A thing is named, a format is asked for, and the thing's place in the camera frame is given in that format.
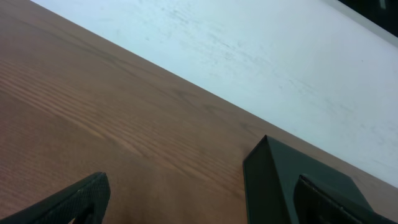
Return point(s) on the black box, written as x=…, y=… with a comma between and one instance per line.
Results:
x=271, y=171

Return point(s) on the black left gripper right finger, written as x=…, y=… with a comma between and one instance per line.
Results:
x=316, y=203

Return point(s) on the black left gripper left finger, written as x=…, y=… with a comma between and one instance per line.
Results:
x=85, y=201

